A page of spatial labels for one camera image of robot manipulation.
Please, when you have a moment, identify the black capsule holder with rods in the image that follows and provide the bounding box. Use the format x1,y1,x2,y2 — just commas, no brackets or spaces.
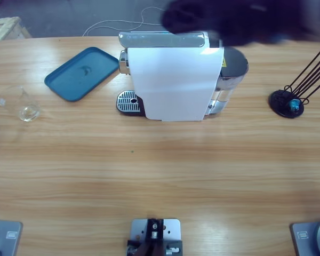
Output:
268,44,320,119

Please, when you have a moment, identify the black drip tray metal grate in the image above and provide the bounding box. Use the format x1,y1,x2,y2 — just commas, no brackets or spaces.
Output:
116,90,146,117

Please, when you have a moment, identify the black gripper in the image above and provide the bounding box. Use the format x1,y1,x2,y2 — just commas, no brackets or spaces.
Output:
162,0,291,46

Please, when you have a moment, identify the clear water tank dark lid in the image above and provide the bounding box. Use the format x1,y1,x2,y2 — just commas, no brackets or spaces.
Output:
214,46,250,105

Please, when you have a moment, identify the teal plastic tray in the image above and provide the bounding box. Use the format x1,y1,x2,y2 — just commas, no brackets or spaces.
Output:
44,46,121,103

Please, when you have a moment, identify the white capsule coffee machine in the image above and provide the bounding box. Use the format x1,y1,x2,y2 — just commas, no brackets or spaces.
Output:
118,30,225,123

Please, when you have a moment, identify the white floor cable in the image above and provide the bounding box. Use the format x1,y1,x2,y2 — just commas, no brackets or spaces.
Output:
82,6,166,37

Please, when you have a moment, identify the pale wooden crate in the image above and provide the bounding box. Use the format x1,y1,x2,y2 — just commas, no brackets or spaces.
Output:
0,16,33,43

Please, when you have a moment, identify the clear drinking glass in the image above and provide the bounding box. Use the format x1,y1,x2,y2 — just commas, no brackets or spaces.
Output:
0,85,41,123

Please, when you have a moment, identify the silver coffee machine lever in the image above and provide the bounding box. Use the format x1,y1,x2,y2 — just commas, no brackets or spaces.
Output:
118,31,206,48

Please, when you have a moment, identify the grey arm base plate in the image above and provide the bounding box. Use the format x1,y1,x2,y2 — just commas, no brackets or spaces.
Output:
0,218,24,256
290,219,320,256

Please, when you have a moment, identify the blue coffee capsule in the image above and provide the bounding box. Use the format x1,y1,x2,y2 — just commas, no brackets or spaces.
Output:
287,99,301,112

